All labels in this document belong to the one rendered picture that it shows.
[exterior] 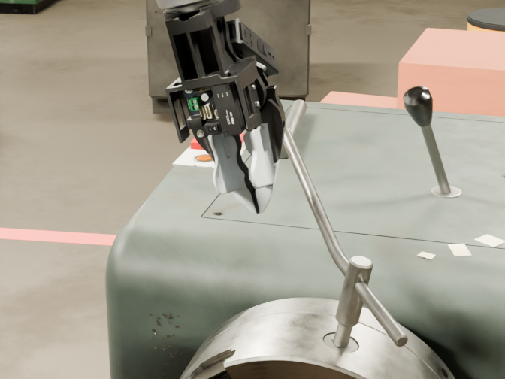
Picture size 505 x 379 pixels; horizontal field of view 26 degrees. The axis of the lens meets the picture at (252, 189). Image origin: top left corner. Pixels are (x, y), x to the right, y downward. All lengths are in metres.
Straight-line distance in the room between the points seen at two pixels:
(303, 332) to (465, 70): 2.91
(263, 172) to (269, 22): 4.61
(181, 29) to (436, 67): 2.97
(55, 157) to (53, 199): 0.54
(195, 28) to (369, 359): 0.34
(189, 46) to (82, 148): 4.38
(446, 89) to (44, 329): 1.60
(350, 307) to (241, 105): 0.21
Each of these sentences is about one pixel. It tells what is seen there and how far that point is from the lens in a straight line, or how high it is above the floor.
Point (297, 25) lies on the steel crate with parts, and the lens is 5.64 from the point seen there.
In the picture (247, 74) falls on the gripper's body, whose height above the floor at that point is 1.47.
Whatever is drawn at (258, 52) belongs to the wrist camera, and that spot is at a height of 1.48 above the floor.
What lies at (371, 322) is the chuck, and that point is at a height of 1.23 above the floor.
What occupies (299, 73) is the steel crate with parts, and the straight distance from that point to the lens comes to 5.71.
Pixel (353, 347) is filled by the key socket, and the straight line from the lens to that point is 1.03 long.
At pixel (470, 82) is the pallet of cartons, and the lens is 3.90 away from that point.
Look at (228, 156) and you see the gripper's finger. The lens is 1.05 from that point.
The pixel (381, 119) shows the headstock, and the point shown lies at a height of 1.26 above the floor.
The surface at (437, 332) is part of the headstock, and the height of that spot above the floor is 1.20.
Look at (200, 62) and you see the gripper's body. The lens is 0.98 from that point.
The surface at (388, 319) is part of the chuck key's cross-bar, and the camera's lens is 0.94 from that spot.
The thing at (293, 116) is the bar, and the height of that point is 1.28.
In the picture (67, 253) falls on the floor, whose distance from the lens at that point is 4.23.
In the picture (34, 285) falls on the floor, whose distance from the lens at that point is 4.00.
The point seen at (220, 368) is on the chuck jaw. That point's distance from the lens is 1.03.
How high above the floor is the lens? 1.73
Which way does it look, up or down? 21 degrees down
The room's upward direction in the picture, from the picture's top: straight up
